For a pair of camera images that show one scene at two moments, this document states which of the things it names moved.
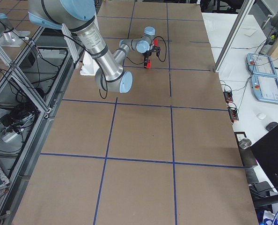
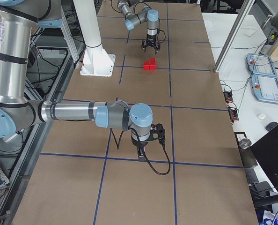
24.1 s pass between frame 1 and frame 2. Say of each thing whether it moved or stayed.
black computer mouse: stayed
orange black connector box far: stayed
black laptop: stayed
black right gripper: moved
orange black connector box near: stayed
